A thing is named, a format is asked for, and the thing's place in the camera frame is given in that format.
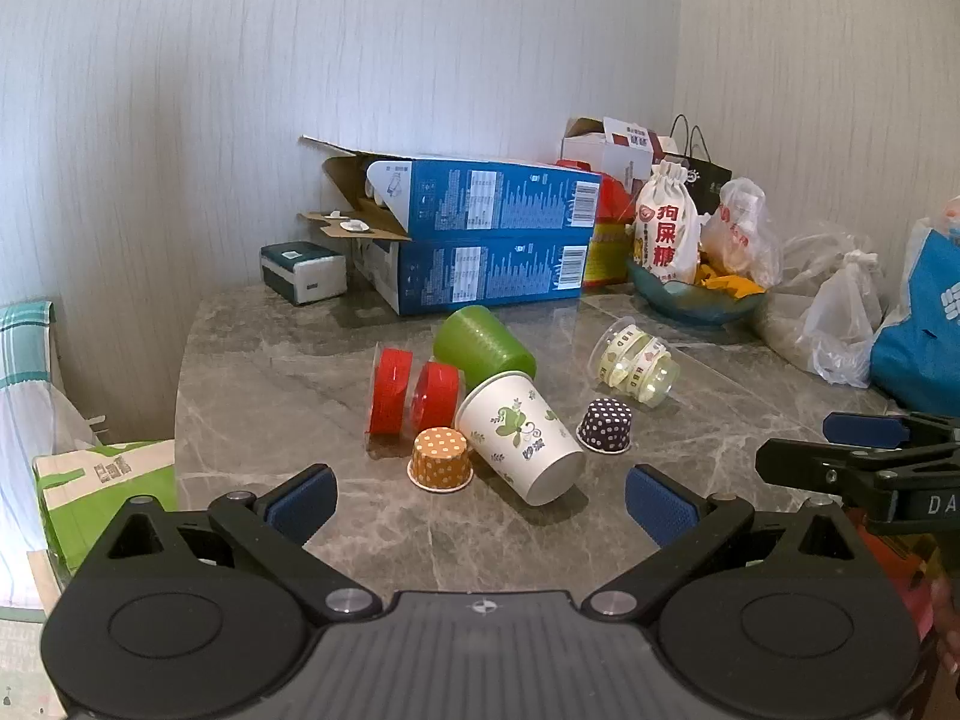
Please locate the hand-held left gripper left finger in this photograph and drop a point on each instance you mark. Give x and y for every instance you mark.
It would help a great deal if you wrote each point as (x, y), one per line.
(304, 504)

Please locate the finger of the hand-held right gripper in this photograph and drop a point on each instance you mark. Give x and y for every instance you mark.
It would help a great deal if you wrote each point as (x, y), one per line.
(817, 465)
(862, 429)

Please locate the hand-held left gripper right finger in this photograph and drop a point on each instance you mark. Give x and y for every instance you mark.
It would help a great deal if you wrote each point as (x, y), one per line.
(664, 508)

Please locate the white paper cup green print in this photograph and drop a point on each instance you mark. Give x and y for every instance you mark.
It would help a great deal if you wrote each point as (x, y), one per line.
(517, 427)

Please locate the purple dotted small paper cup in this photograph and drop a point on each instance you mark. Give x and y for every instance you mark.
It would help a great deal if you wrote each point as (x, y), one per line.
(604, 424)

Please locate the red plastic cup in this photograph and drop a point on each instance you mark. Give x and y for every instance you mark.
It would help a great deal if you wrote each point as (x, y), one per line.
(435, 397)
(390, 390)

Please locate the orange dotted small paper cup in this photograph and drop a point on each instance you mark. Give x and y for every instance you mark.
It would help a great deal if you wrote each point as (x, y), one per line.
(441, 457)

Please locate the clear plastic cup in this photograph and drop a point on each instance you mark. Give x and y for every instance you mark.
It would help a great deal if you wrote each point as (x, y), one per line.
(634, 364)

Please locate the green plastic cup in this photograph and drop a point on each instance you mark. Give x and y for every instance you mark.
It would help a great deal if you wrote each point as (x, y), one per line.
(474, 341)

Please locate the person's right hand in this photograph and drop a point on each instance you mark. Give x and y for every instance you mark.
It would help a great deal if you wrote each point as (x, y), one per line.
(947, 626)

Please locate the blue shopping bag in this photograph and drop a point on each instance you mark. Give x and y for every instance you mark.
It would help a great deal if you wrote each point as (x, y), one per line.
(919, 330)

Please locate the knotted clear plastic bag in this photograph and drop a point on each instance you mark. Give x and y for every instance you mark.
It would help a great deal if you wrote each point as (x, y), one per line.
(844, 315)

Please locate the orange snack packet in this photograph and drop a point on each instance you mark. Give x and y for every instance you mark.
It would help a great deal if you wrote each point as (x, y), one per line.
(731, 283)

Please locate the green and white paper bag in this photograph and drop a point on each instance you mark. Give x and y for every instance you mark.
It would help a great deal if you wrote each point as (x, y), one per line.
(105, 495)

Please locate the blue glass bowl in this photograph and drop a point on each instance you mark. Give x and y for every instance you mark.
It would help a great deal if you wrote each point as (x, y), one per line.
(690, 304)

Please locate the white plastic snack bag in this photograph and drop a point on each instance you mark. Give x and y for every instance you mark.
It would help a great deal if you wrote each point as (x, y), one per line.
(742, 232)

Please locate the green and white tissue box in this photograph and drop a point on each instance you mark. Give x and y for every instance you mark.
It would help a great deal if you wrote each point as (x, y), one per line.
(304, 270)

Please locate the red and yellow packet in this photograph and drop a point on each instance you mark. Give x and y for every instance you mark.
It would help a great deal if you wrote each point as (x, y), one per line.
(609, 247)

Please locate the white cloth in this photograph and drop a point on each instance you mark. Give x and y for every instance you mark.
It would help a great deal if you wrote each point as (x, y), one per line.
(34, 480)

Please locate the black paper bag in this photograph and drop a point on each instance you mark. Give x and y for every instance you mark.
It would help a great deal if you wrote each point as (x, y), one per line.
(709, 165)

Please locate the green checked cloth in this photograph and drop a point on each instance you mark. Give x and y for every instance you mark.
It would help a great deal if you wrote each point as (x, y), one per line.
(26, 341)

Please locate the open blue carton box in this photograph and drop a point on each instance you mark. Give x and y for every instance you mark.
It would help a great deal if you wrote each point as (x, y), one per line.
(487, 195)

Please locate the white and red carton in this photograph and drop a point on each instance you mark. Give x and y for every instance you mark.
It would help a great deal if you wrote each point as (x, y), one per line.
(607, 150)

